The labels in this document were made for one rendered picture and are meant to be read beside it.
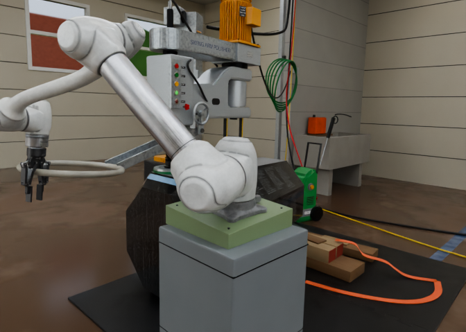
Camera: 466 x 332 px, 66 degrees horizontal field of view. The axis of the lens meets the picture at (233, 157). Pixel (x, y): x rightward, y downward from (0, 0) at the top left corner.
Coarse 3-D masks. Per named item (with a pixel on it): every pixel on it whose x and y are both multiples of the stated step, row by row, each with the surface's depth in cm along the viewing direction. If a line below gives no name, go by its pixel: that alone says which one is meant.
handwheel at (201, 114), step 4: (196, 104) 221; (200, 104) 224; (204, 104) 226; (196, 108) 221; (208, 108) 229; (196, 112) 227; (200, 112) 223; (204, 112) 226; (208, 112) 230; (200, 116) 225; (208, 116) 230; (196, 120) 222; (200, 120) 226; (200, 124) 225; (204, 124) 228
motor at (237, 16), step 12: (228, 0) 258; (240, 0) 257; (228, 12) 258; (240, 12) 253; (252, 12) 256; (228, 24) 259; (240, 24) 257; (252, 24) 259; (228, 36) 260; (240, 36) 259
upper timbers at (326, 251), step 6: (312, 234) 301; (330, 240) 289; (312, 246) 276; (318, 246) 275; (324, 246) 276; (330, 246) 276; (336, 246) 276; (342, 246) 283; (312, 252) 276; (318, 252) 273; (324, 252) 269; (330, 252) 268; (336, 252) 277; (342, 252) 285; (312, 258) 277; (318, 258) 273; (324, 258) 270; (330, 258) 269; (336, 258) 278
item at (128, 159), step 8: (192, 128) 242; (144, 144) 218; (152, 144) 223; (128, 152) 209; (136, 152) 214; (144, 152) 205; (152, 152) 209; (112, 160) 201; (120, 160) 205; (128, 160) 197; (136, 160) 201
